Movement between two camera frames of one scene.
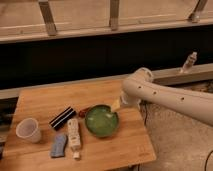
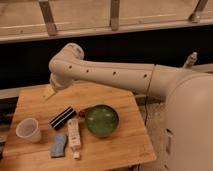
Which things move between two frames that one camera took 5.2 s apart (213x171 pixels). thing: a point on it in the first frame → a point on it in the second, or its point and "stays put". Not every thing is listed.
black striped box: [62, 118] stays put
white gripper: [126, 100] → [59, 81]
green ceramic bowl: [101, 121] stays put
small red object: [81, 113] stays put
